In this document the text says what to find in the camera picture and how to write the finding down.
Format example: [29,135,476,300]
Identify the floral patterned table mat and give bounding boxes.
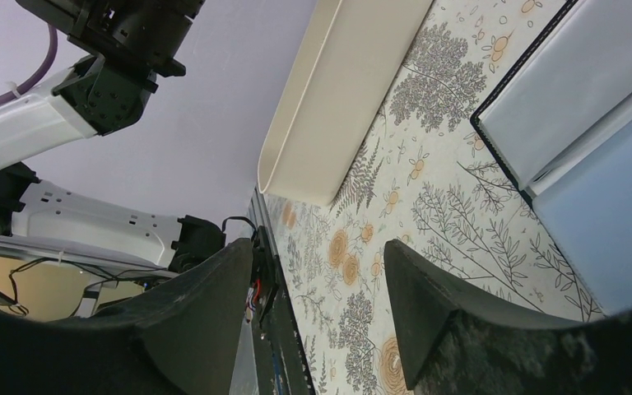
[266,1,602,394]

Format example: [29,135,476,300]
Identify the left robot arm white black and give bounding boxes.
[0,1,226,273]

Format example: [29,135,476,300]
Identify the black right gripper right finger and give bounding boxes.
[383,239,632,394]

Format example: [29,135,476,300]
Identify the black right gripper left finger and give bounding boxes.
[0,238,253,394]

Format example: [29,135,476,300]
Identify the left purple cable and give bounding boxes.
[0,24,59,120]

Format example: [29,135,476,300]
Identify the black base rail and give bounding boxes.
[251,225,315,394]

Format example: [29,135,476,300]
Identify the cream plastic oblong tray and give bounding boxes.
[257,0,432,206]

